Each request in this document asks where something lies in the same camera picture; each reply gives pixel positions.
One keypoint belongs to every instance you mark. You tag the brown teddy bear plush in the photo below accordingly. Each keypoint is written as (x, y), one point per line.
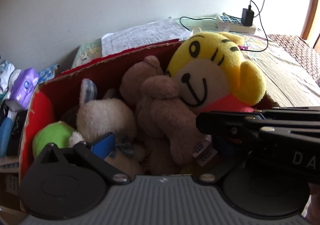
(171, 136)

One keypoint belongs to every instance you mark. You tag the blue patterned cloth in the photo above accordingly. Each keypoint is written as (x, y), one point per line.
(48, 73)

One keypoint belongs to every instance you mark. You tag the printed paper sheet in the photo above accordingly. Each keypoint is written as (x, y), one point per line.
(147, 34)

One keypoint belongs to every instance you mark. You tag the green plush toy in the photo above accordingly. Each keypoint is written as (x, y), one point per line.
(57, 133)

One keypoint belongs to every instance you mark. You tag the red cardboard box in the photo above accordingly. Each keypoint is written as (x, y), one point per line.
(57, 99)

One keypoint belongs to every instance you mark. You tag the purple tissue pack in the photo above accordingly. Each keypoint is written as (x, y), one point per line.
(22, 90)

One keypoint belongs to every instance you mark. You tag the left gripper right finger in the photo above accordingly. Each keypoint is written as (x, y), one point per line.
(265, 191)

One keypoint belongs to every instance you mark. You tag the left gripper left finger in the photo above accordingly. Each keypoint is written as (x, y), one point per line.
(66, 183)

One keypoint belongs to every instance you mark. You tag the black charger adapter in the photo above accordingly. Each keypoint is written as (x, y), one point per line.
(247, 16)

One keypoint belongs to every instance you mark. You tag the white power strip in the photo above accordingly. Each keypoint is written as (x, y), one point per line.
(230, 24)

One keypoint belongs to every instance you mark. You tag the patterned bed sheet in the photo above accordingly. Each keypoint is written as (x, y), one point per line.
(287, 83)

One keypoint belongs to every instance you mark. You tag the yellow tiger plush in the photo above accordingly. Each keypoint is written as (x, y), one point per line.
(213, 75)

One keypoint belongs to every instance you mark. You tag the white bunny plush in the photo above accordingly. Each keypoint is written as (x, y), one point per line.
(109, 126)

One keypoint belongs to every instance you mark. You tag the blue bottle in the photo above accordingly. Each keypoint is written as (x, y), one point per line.
(5, 133)

